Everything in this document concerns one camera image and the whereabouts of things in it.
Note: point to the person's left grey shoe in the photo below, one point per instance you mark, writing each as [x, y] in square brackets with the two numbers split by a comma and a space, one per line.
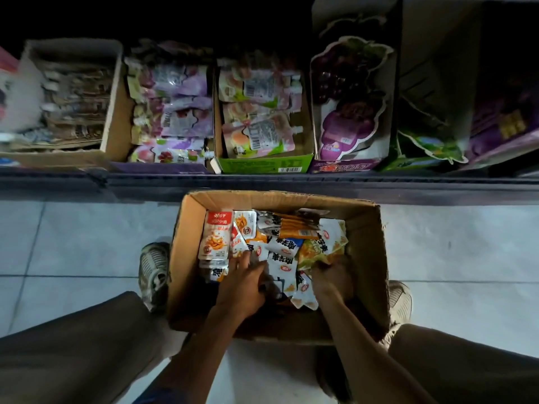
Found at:
[153, 269]

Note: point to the peach jelly pouch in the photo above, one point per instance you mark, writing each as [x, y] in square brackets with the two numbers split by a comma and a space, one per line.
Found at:
[257, 86]
[248, 109]
[261, 136]

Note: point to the red white package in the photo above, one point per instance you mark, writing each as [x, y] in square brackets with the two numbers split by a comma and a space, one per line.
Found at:
[5, 75]

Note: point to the dark metal shelf edge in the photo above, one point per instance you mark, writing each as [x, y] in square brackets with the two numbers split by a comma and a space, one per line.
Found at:
[269, 185]

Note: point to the green display box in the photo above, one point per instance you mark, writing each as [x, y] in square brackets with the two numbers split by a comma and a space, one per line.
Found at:
[429, 121]

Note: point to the person's right hand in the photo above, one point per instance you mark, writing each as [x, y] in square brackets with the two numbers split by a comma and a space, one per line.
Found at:
[334, 279]

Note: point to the orange snack packet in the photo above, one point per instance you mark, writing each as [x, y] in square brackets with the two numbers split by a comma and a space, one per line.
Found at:
[297, 229]

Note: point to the person's left hand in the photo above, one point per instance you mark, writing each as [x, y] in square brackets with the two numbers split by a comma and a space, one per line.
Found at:
[241, 292]

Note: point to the person's right fingers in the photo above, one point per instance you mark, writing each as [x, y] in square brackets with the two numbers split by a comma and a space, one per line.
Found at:
[330, 267]

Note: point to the person's left trouser leg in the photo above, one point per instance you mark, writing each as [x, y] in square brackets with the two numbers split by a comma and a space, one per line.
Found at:
[71, 353]

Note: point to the green yellow snack packet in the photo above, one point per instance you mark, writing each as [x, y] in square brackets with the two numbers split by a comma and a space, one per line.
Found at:
[322, 248]

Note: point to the stack of brown drink pouches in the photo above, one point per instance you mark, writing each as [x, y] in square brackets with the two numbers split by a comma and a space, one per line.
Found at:
[71, 105]

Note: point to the person's right forearm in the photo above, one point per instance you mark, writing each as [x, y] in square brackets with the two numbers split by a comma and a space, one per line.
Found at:
[362, 353]

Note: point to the person's left forearm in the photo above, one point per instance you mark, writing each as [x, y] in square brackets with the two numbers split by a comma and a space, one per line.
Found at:
[198, 357]

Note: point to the red white snack packet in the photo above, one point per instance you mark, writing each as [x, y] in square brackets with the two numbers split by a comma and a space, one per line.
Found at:
[215, 237]

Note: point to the green tray box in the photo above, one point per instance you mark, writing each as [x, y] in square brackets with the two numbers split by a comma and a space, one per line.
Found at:
[265, 164]

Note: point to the purple grape display box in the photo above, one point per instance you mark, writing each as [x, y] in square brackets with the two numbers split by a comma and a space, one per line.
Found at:
[349, 105]

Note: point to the person's trouser leg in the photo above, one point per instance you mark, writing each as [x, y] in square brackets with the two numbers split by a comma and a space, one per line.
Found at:
[463, 370]
[71, 353]

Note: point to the person's grey shoe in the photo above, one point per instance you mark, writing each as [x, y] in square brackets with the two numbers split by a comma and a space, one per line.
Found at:
[400, 302]
[153, 269]

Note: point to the purple yellow-label box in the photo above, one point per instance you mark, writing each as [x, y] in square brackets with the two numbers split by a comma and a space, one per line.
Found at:
[505, 121]

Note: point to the open brown cardboard box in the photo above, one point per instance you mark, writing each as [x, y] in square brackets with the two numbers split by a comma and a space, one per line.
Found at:
[189, 265]

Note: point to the person's left fingers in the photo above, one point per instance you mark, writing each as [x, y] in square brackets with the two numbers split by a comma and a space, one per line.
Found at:
[248, 265]

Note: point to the pile of purple jelly pouches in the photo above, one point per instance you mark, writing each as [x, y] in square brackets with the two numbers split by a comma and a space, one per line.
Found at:
[172, 109]

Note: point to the pile of white snack packets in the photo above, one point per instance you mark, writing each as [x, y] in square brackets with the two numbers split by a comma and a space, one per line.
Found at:
[280, 252]

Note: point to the purple tray box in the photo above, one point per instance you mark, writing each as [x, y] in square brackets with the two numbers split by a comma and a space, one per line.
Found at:
[160, 168]

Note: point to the person's right trouser leg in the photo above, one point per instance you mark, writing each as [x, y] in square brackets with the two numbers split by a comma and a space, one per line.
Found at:
[463, 370]

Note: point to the plain cardboard shelf box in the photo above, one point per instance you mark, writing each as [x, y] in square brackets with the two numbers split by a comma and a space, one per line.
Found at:
[116, 121]

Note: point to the person's right grey shoe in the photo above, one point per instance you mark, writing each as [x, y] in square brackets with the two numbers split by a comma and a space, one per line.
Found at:
[400, 302]

